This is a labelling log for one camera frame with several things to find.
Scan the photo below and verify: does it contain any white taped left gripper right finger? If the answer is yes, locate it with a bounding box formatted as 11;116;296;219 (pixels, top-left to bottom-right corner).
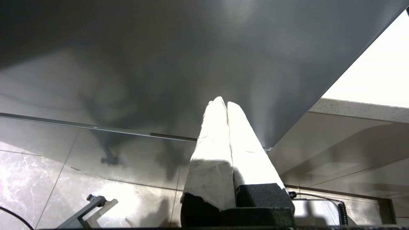
226;102;296;210

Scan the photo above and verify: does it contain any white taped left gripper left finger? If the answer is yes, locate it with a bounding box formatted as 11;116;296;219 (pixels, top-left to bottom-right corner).
180;96;237;227

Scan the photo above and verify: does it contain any counter base cabinet front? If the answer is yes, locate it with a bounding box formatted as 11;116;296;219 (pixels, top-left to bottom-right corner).
268;112;409;224

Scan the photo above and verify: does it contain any grey tall cabinet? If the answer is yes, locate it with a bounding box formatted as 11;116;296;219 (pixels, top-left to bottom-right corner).
0;0;409;192

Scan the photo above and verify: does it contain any black coiled cable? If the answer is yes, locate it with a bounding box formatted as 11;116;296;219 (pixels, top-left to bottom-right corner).
288;191;349;226

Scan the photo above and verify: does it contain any grey metal bracket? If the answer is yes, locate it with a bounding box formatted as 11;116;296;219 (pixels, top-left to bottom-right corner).
66;194;119;229

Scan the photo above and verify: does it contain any thin black cable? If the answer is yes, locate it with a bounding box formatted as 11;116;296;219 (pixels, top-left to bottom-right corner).
0;206;34;230

